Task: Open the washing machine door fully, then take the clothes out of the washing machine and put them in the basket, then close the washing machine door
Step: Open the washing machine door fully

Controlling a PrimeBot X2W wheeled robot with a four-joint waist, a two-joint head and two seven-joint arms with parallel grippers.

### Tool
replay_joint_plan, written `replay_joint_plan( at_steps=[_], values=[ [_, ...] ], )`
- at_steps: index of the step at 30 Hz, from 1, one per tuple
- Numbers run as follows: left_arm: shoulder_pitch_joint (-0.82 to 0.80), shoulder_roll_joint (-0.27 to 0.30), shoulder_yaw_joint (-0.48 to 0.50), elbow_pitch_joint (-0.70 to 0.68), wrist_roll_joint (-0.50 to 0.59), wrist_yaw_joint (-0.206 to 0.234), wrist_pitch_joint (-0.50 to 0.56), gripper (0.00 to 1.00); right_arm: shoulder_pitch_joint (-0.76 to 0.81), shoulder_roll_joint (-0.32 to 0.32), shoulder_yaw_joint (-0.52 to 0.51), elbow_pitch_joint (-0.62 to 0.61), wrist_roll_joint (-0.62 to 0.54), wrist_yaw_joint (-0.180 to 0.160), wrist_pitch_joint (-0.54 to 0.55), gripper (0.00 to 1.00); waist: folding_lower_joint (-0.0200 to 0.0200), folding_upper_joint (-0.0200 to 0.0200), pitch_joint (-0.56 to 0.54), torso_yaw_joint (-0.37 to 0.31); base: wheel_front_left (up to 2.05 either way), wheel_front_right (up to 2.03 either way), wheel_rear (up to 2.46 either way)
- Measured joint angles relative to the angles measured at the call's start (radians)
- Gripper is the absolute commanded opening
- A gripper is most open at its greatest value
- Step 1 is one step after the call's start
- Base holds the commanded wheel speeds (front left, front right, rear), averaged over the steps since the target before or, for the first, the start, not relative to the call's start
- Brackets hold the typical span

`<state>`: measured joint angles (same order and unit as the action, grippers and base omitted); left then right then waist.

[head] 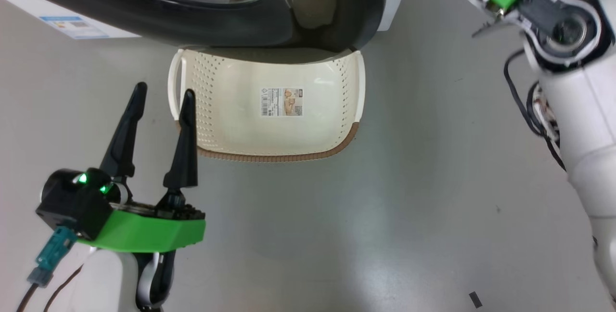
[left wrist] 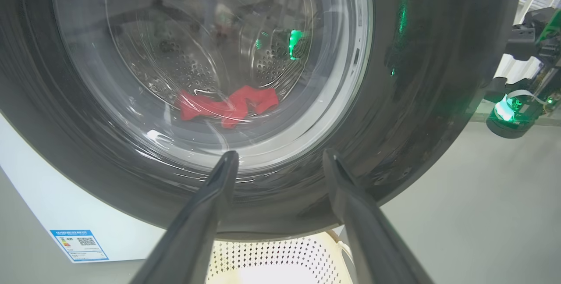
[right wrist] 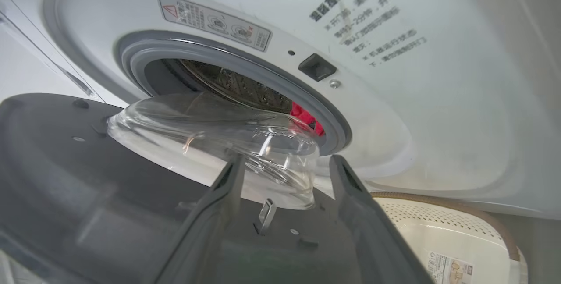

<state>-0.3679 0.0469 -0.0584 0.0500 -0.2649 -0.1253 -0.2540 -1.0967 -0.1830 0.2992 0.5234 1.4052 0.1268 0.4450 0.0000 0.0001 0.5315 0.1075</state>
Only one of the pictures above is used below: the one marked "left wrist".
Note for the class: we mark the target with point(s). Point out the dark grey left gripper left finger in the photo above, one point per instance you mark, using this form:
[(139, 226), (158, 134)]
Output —
[(197, 222)]

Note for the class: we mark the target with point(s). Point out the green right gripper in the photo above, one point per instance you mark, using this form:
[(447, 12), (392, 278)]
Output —
[(551, 56)]

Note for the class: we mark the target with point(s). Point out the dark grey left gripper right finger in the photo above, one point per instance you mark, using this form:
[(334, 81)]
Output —
[(363, 231)]

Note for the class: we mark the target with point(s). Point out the red garment with white stitching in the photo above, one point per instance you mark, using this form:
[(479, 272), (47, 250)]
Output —
[(250, 100)]

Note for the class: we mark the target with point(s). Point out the dark grey washing machine door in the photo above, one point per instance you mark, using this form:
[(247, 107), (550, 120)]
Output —
[(416, 100)]

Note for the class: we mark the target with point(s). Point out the cream perforated laundry basket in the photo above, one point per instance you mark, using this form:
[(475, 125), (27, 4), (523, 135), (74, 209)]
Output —
[(280, 257)]

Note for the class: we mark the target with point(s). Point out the white washing machine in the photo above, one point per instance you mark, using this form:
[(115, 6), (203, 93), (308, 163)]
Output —
[(65, 200)]

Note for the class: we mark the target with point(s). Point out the blue energy label sticker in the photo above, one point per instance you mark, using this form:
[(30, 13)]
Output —
[(79, 246)]

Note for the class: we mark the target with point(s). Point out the steel perforated drum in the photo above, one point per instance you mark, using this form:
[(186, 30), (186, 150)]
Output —
[(188, 69)]

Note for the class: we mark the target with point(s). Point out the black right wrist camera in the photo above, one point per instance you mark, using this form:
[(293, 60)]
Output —
[(523, 34)]

